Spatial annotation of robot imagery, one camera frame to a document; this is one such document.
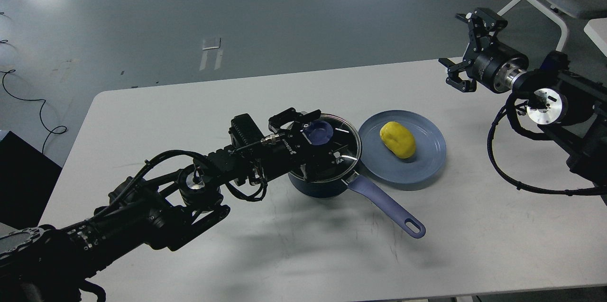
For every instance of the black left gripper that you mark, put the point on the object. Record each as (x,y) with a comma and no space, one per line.
(308,152)

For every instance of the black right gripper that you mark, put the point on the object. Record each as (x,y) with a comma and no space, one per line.
(493,59)

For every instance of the glass pot lid blue knob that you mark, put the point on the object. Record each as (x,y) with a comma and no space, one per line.
(324,134)

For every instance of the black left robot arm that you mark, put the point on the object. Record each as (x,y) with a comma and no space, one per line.
(172,200)

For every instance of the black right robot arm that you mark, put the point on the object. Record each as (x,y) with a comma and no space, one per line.
(547,103)

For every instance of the yellow potato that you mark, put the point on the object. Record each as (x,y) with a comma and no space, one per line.
(398,139)

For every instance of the dark blue saucepan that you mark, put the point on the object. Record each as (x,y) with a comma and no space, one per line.
(354,181)

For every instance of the blue round plate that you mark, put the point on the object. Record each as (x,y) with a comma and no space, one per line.
(429,158)

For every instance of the white table edge right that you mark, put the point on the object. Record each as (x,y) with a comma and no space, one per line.
(596,30)

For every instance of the black box at left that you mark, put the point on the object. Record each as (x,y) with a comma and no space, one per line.
(27,180)

